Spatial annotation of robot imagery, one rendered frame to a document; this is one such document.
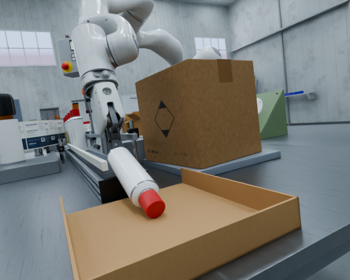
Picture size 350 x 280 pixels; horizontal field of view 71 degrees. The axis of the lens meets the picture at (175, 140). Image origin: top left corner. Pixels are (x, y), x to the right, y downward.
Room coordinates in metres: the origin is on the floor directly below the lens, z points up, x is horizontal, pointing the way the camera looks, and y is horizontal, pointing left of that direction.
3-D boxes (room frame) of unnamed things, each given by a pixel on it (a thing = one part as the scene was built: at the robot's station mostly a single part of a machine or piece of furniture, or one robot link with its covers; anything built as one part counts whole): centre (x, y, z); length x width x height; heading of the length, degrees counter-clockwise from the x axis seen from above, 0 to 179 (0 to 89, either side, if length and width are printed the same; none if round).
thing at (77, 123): (1.18, 0.45, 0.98); 0.05 x 0.05 x 0.20
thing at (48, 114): (1.60, 0.76, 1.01); 0.14 x 0.13 x 0.26; 27
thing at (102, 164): (0.98, 0.39, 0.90); 1.07 x 0.01 x 0.02; 27
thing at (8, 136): (1.07, 0.71, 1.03); 0.09 x 0.09 x 0.30
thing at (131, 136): (1.02, 0.33, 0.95); 1.07 x 0.01 x 0.01; 27
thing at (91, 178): (1.26, 0.49, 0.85); 1.65 x 0.11 x 0.05; 27
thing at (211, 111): (0.79, -0.07, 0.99); 0.30 x 0.24 x 0.27; 33
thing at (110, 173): (1.26, 0.49, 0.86); 1.65 x 0.08 x 0.04; 27
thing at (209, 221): (0.37, 0.04, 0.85); 0.30 x 0.26 x 0.04; 27
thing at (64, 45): (1.39, 0.46, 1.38); 0.17 x 0.10 x 0.19; 82
